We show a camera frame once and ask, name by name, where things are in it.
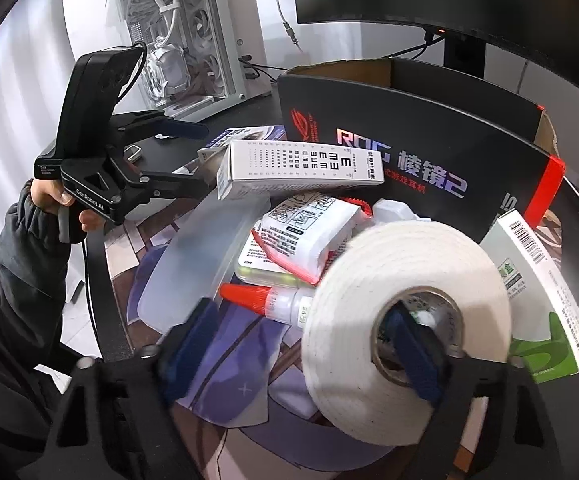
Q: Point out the white glass computer case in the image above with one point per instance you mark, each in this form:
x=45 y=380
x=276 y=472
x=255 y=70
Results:
x=229 y=35

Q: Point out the white eye chart box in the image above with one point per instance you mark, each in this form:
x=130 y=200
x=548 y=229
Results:
x=299 y=165

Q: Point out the white and red zip bag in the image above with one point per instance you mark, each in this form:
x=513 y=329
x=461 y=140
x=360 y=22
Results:
x=309 y=230

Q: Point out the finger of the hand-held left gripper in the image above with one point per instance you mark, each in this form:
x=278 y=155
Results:
x=184 y=129
x=179 y=184

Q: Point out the black and red cardboard box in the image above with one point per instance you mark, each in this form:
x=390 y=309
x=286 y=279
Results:
x=419 y=130

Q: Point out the white and green medicine box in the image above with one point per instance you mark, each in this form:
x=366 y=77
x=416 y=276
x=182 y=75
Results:
x=544 y=300

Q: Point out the printed desk mat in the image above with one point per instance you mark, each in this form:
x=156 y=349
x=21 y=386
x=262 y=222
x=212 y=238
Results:
x=249 y=360

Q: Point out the person's left hand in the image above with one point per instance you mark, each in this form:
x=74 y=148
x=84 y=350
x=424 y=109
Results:
x=44 y=197

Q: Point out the person's left forearm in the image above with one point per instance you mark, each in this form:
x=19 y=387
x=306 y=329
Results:
x=24 y=270

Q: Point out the white tape roll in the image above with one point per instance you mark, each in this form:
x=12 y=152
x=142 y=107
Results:
x=349 y=280

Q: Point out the white glue bottle red cap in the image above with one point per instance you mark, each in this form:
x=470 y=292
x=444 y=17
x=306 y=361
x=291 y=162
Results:
x=279 y=305

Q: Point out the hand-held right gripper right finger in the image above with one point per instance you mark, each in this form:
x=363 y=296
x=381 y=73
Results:
x=414 y=355

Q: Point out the small metal clip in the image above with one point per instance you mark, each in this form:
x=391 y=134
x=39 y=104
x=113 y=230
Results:
x=132 y=151

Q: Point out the translucent plastic case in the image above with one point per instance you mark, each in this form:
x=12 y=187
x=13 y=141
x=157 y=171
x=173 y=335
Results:
x=194 y=260

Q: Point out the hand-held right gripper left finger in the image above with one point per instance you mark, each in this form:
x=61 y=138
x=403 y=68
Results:
x=189 y=350

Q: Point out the blue and white eye box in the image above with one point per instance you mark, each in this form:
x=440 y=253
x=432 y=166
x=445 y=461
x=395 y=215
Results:
x=249 y=135

